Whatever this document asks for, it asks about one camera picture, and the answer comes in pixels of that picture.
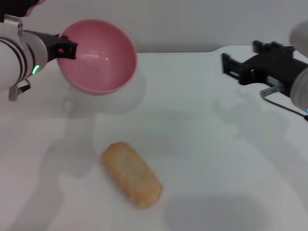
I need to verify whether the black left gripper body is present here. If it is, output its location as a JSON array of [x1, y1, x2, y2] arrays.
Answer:
[[36, 32, 64, 65]]

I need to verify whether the right arm cable with connector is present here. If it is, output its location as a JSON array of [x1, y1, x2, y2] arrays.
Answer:
[[259, 81, 308, 123]]

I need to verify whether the pink plastic bowl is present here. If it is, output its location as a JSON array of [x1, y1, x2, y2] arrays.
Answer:
[[56, 19, 138, 96]]

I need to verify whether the oblong golden bread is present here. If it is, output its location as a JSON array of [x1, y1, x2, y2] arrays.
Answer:
[[101, 141, 164, 210]]

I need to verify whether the left arm cable with connector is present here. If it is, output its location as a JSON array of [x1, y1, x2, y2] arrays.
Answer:
[[8, 78, 32, 102]]

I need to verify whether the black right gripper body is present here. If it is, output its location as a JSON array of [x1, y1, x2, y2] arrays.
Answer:
[[238, 41, 308, 97]]

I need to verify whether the arm cable with connector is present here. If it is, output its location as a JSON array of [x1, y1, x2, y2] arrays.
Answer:
[[259, 81, 308, 123], [8, 78, 32, 102]]

